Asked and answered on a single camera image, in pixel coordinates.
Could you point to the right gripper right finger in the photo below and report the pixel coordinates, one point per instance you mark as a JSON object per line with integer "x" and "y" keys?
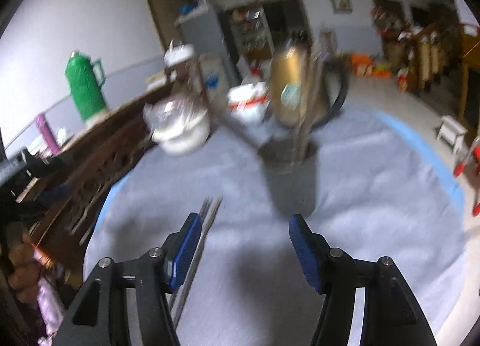
{"x": 311, "y": 250}

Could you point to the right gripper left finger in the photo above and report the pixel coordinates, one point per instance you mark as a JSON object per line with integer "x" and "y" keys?
{"x": 178, "y": 251}

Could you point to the person's left hand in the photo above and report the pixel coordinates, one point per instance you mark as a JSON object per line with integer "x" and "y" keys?
{"x": 24, "y": 279}

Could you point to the carved dark wood sideboard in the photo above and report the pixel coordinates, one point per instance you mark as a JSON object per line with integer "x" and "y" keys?
{"x": 96, "y": 159}

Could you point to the purple thermos bottle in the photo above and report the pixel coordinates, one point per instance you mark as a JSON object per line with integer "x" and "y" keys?
{"x": 46, "y": 133}

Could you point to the grey metal utensil holder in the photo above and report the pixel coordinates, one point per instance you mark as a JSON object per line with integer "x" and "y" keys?
{"x": 292, "y": 186}

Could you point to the grey towel table cover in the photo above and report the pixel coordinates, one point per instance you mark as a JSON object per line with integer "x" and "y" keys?
{"x": 380, "y": 191}

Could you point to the green thermos jug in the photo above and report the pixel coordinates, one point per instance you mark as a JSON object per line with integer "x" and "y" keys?
{"x": 86, "y": 79}

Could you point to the white plastic basin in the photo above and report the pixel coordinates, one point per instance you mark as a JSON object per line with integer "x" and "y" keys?
{"x": 183, "y": 137}

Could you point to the clear plastic bag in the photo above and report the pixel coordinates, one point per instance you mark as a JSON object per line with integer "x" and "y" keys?
{"x": 173, "y": 115}

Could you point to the stacked red white bowls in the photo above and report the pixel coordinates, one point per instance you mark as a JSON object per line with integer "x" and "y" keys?
{"x": 249, "y": 102}

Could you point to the brass electric kettle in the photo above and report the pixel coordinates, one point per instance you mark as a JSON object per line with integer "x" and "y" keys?
{"x": 300, "y": 74}

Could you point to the red plastic child chair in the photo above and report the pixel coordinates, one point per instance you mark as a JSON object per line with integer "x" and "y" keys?
{"x": 468, "y": 166}

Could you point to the small white stool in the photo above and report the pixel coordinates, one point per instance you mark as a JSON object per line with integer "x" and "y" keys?
{"x": 452, "y": 132}

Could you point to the white rice cooker pot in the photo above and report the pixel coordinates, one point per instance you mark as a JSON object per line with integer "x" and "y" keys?
{"x": 177, "y": 53}

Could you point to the grey refrigerator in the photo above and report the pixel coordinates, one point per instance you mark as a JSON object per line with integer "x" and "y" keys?
{"x": 207, "y": 27}

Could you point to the framed wall picture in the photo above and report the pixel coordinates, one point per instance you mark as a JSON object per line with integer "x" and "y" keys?
{"x": 342, "y": 6}

